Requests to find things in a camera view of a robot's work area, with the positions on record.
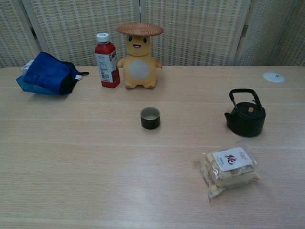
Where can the black cast iron teapot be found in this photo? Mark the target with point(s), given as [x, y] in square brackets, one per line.
[247, 125]

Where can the small dark ceramic cup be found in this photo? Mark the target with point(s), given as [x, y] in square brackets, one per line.
[150, 124]

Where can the yellow plush toy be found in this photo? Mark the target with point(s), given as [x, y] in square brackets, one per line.
[139, 69]

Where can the red juice bottle white cap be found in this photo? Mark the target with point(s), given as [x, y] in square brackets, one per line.
[107, 69]

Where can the round woven rattan hat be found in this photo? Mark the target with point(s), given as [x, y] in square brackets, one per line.
[139, 29]

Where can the woven folding screen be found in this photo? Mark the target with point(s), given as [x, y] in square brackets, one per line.
[195, 28]

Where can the clear bag of snacks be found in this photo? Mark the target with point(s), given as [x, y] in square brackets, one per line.
[228, 175]

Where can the blue fabric pouch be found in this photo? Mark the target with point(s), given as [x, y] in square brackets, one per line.
[47, 71]

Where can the metal screen hinge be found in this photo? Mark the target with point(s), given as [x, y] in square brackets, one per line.
[244, 30]
[33, 33]

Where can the light blue tissue box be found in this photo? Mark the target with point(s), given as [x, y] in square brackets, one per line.
[26, 86]

